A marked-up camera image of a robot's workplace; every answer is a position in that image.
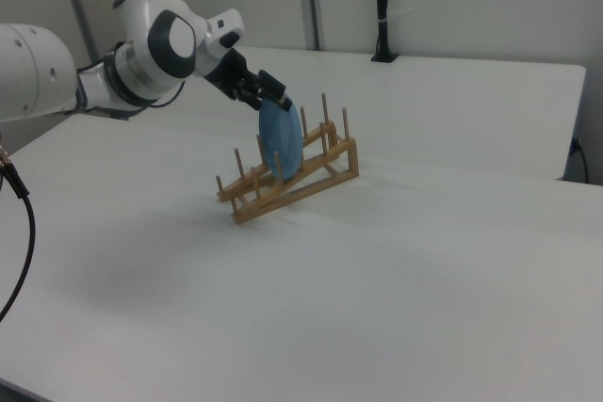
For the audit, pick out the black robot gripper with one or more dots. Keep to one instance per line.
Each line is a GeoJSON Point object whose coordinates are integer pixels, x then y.
{"type": "Point", "coordinates": [231, 73]}

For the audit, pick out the blue round plate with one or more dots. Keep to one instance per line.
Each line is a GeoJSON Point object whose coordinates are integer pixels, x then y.
{"type": "Point", "coordinates": [281, 140]}

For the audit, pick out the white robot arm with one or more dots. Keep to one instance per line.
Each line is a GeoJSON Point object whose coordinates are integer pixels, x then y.
{"type": "Point", "coordinates": [155, 49]}

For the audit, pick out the wooden plate rack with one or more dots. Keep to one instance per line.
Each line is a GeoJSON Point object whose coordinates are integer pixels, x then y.
{"type": "Point", "coordinates": [301, 176]}

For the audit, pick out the black clamp mounted pole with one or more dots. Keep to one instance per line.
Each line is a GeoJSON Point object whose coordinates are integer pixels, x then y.
{"type": "Point", "coordinates": [384, 6]}

